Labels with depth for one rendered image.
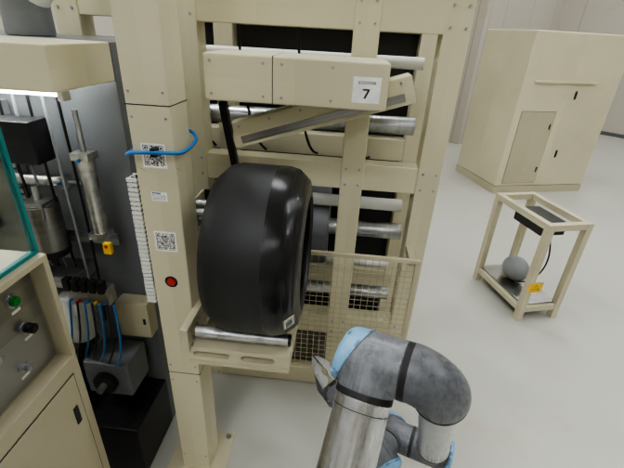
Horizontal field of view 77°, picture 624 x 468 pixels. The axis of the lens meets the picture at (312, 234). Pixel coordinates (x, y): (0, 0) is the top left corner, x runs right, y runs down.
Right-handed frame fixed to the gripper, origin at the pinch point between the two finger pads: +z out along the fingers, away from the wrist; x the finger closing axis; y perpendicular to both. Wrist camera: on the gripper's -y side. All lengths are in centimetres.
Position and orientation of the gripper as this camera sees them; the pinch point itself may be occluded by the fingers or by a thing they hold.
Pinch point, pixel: (316, 359)
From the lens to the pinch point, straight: 122.1
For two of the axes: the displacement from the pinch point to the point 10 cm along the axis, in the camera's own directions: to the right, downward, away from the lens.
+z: -5.7, -7.9, 2.1
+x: 8.1, -5.0, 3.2
